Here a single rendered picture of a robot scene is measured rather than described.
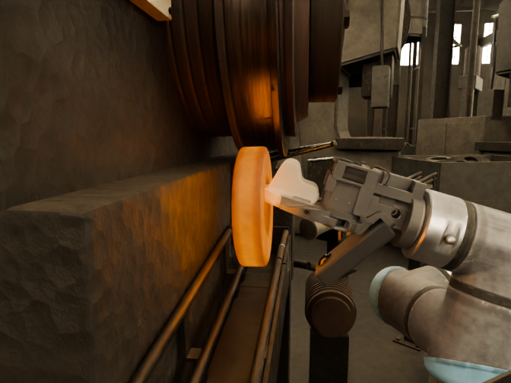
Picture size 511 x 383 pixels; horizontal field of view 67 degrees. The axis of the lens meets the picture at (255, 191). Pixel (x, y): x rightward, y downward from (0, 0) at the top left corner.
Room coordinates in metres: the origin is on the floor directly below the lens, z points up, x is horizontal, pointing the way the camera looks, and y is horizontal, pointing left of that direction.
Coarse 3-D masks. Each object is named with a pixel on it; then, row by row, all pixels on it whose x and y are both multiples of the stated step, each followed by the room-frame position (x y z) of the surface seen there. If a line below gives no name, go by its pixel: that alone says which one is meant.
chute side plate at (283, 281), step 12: (288, 240) 0.77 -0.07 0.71; (288, 252) 0.71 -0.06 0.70; (288, 264) 0.72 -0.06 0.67; (288, 276) 0.73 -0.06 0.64; (276, 300) 0.50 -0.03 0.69; (276, 312) 0.47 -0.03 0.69; (276, 324) 0.45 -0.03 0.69; (276, 336) 0.45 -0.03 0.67; (276, 348) 0.45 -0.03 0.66; (276, 360) 0.45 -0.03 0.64; (264, 372) 0.36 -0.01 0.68; (276, 372) 0.45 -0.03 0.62
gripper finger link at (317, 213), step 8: (288, 200) 0.47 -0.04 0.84; (280, 208) 0.47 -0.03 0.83; (288, 208) 0.46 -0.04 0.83; (296, 208) 0.46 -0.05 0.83; (304, 208) 0.45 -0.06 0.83; (312, 208) 0.45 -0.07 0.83; (320, 208) 0.46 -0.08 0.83; (304, 216) 0.45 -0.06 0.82; (312, 216) 0.45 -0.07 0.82; (320, 216) 0.45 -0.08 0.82; (328, 216) 0.45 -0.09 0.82; (328, 224) 0.45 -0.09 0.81; (336, 224) 0.46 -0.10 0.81
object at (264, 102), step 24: (240, 0) 0.49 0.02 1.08; (264, 0) 0.48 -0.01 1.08; (240, 24) 0.49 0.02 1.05; (264, 24) 0.49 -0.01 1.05; (240, 48) 0.50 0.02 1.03; (264, 48) 0.50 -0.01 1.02; (240, 72) 0.52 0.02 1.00; (264, 72) 0.51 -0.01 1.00; (240, 96) 0.54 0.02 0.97; (264, 96) 0.53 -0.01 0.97; (240, 120) 0.57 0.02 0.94; (264, 120) 0.57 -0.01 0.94; (264, 144) 0.63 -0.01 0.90; (288, 144) 0.77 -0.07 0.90
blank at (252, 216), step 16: (240, 160) 0.46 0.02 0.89; (256, 160) 0.46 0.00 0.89; (240, 176) 0.44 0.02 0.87; (256, 176) 0.44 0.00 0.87; (240, 192) 0.43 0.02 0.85; (256, 192) 0.43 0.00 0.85; (240, 208) 0.43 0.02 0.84; (256, 208) 0.43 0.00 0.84; (272, 208) 0.57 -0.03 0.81; (240, 224) 0.43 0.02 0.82; (256, 224) 0.43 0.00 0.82; (272, 224) 0.56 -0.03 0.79; (240, 240) 0.43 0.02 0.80; (256, 240) 0.43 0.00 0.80; (240, 256) 0.45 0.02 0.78; (256, 256) 0.44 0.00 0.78
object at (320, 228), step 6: (300, 222) 1.03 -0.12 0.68; (306, 222) 1.02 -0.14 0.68; (312, 222) 1.01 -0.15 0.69; (300, 228) 1.04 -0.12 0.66; (306, 228) 1.02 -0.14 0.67; (312, 228) 1.01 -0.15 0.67; (318, 228) 1.01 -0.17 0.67; (324, 228) 1.03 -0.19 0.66; (330, 228) 1.06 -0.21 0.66; (306, 234) 1.02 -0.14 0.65; (312, 234) 1.01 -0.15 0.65; (318, 234) 1.01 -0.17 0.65
